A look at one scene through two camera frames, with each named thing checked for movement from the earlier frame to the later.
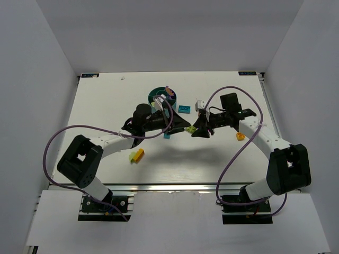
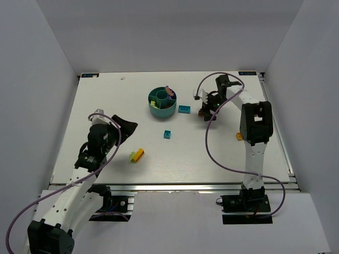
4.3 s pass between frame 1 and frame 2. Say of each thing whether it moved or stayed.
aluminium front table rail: stayed
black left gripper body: moved
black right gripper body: moved
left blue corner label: stayed
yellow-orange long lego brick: stayed
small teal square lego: stayed
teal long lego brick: stayed
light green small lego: stayed
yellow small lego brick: stayed
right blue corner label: stayed
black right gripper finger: moved
